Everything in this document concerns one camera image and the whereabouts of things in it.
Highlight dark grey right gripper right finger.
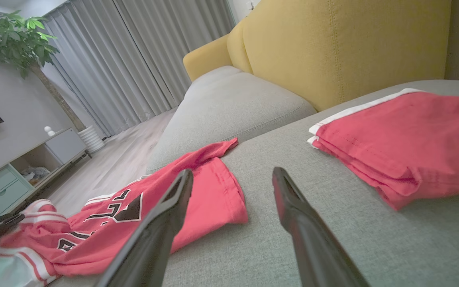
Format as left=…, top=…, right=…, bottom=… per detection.
left=273, top=167, right=369, bottom=287

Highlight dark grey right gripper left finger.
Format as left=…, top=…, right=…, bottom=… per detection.
left=96, top=169, right=194, bottom=287

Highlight red basketball jersey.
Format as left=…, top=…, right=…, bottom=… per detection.
left=0, top=138, right=249, bottom=287

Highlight red shorts with white trim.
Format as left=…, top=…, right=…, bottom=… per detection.
left=308, top=88, right=459, bottom=210

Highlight grey fabric sofa chaise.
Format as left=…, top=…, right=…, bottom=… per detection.
left=48, top=80, right=459, bottom=287

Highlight crumpled bag in cabinet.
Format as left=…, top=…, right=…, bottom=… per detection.
left=20, top=167, right=51, bottom=186

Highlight grey TV cabinet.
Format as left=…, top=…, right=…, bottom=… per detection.
left=0, top=128, right=92, bottom=228

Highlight white ribbed plant pot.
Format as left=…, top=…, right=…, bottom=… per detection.
left=77, top=126, right=106, bottom=154

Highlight large grey sofa seat cushion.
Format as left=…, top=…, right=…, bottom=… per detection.
left=146, top=72, right=317, bottom=174

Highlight small grey sofa seat cushion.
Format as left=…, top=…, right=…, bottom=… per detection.
left=190, top=66, right=250, bottom=92

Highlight grey pleated curtain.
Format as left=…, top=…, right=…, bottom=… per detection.
left=42, top=0, right=236, bottom=138

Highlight green indoor tree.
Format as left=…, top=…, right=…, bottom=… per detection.
left=0, top=10, right=86, bottom=132

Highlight yellow sofa end backrest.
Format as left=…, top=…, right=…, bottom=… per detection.
left=183, top=34, right=230, bottom=82

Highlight large yellow sofa backrest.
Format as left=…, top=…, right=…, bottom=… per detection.
left=242, top=0, right=452, bottom=112

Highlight narrow yellow sofa backrest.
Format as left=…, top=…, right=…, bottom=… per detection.
left=227, top=20, right=255, bottom=74

